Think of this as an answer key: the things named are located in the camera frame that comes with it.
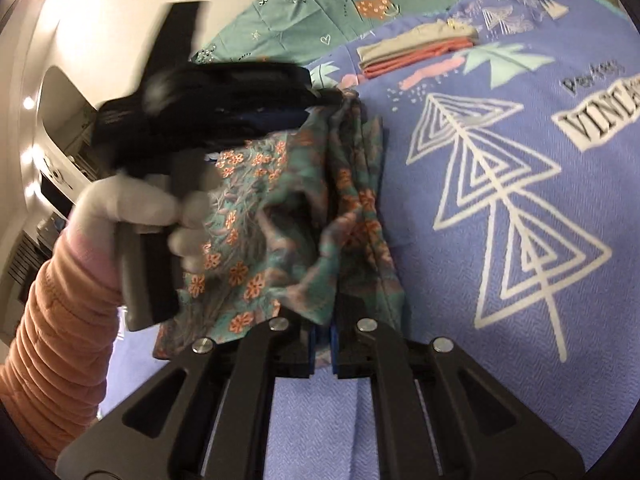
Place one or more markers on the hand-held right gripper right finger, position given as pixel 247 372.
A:
pixel 400 385

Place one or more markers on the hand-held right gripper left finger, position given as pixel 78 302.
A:
pixel 250 385

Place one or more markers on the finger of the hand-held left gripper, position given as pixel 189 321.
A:
pixel 330 99

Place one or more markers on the teal floral print garment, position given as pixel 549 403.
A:
pixel 260 190

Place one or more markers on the person's left hand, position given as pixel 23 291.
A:
pixel 125 202

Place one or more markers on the folded pink garment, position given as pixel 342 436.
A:
pixel 410 63

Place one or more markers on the teal patterned pillow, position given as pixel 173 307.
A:
pixel 300 15

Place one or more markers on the folded beige garment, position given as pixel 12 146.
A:
pixel 415 40

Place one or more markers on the white shelf unit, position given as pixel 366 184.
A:
pixel 55 110

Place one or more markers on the blue printed bedspread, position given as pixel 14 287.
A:
pixel 575 185

